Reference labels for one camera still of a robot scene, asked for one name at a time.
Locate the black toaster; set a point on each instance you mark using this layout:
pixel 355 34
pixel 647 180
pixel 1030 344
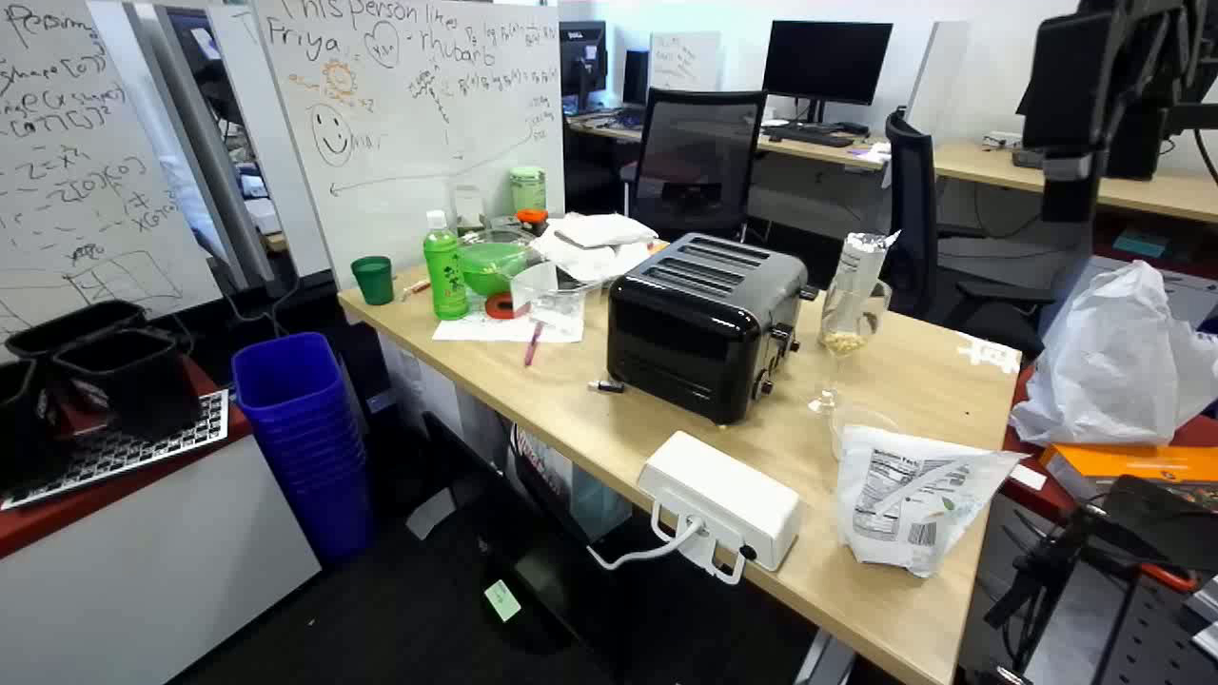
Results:
pixel 703 331

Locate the clear plastic cup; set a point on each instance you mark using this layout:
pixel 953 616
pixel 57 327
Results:
pixel 847 331

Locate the black stand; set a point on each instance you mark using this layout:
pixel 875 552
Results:
pixel 1080 545

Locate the flat white paper sheets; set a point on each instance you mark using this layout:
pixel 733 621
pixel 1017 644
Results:
pixel 488 327

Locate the long wooden office desk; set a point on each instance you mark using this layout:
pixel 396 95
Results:
pixel 992 165

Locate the whiteboard with smiley drawing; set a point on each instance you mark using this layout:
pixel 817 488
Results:
pixel 403 127

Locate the orange folder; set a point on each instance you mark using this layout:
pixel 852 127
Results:
pixel 1137 463

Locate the dark blue office chair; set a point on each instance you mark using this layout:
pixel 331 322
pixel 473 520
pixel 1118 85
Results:
pixel 944 271

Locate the white plastic bag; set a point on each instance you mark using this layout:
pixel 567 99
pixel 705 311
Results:
pixel 1118 363

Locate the black mesh office chair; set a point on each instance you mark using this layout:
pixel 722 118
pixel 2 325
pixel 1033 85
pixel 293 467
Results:
pixel 695 157

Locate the black marker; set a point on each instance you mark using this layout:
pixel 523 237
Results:
pixel 605 384

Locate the large written whiteboard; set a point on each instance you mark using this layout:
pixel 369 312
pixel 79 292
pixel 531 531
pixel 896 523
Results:
pixel 79 177

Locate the large black monitor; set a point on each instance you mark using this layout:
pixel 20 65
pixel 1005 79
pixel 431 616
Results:
pixel 828 63

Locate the black plastic pot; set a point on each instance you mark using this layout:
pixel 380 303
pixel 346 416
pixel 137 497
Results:
pixel 79 325
pixel 134 375

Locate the pink pen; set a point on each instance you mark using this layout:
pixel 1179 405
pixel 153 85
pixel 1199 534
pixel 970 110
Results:
pixel 534 344

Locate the crumpled white paper pile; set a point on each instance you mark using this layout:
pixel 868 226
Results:
pixel 595 243

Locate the black keyboard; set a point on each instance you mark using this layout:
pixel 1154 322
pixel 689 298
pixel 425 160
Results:
pixel 808 136

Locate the perforated metal tray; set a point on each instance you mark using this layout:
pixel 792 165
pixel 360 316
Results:
pixel 137 448

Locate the green bottle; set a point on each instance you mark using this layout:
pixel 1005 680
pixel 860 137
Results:
pixel 446 271

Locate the clear snack bag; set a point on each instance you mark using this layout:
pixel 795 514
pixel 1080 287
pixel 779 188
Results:
pixel 860 265

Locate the black case with green label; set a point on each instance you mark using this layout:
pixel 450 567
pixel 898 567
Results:
pixel 506 556

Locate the green bowl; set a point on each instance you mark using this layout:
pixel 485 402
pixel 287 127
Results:
pixel 492 265

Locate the white cabinet with red top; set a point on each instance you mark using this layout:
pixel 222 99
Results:
pixel 137 572

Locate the blue bin stack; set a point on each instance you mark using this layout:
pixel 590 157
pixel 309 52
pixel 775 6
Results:
pixel 304 432

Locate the small black monitor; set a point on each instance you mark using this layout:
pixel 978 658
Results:
pixel 582 57

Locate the small green cup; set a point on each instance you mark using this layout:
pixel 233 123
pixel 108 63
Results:
pixel 373 279

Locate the peanuts heap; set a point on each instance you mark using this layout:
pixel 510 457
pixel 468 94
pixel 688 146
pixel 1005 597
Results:
pixel 844 340

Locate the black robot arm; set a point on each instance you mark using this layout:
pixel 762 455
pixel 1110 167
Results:
pixel 1080 79

